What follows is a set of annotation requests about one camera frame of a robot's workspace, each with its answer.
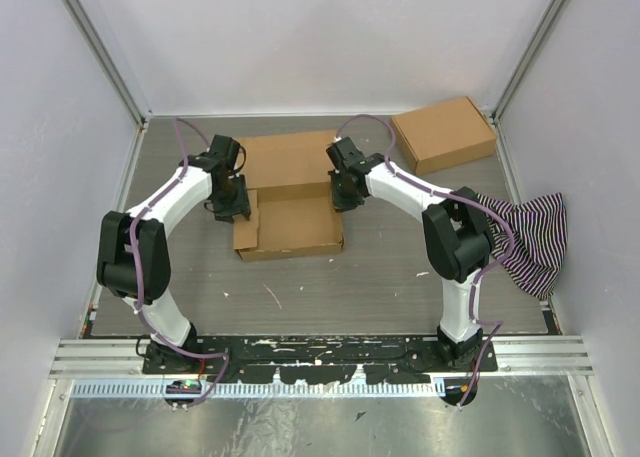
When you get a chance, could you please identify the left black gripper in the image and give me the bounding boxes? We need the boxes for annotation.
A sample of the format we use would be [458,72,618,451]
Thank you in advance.
[211,173,252,225]

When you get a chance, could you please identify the cardboard box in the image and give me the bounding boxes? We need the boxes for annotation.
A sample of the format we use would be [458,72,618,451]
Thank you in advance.
[233,130,344,262]
[390,97,497,175]

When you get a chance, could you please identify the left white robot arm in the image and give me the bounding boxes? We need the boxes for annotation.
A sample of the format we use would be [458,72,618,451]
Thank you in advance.
[96,154,251,374]

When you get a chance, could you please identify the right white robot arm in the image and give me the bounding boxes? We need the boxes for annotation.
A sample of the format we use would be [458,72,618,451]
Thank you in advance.
[329,154,493,372]

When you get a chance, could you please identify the folded closed cardboard box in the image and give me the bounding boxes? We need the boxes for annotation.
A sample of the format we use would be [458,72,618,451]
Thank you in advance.
[390,97,497,175]

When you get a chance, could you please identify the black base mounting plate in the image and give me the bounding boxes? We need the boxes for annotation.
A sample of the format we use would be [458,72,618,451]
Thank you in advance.
[135,335,498,385]

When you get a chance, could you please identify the small green circuit board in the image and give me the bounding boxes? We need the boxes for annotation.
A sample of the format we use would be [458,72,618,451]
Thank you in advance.
[165,379,202,395]

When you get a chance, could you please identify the striped purple black cloth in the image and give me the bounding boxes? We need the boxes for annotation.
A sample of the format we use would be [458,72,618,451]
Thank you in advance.
[478,193,568,300]

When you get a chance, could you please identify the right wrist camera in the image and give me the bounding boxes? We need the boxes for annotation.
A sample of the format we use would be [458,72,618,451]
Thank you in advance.
[326,137,383,174]

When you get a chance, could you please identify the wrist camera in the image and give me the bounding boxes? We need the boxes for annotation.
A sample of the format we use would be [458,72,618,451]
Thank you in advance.
[208,134,247,176]
[326,137,383,174]

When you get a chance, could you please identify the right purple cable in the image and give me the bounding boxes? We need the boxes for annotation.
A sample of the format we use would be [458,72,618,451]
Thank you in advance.
[333,114,516,408]

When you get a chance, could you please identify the purple cable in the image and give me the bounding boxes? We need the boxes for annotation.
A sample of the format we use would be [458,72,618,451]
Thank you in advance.
[333,114,516,408]
[128,116,231,411]

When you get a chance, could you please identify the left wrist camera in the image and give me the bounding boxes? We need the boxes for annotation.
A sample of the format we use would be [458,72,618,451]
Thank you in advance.
[208,134,247,176]

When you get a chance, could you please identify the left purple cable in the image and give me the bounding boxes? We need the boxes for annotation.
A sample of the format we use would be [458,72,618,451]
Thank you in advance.
[128,116,231,411]

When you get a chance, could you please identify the right aluminium corner post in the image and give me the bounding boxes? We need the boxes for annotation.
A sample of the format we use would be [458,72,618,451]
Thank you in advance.
[489,0,586,126]

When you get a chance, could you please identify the aluminium corner post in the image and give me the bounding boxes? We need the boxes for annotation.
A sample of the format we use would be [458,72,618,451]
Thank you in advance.
[61,0,147,127]
[489,0,586,126]

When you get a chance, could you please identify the left aluminium corner post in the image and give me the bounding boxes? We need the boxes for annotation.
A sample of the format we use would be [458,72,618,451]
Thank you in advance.
[61,0,147,127]

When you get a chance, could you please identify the aluminium front rail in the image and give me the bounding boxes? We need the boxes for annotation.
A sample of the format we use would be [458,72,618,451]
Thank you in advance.
[50,335,593,383]

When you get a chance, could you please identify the white slotted cable duct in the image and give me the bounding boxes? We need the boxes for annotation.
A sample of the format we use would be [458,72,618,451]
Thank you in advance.
[71,379,445,399]

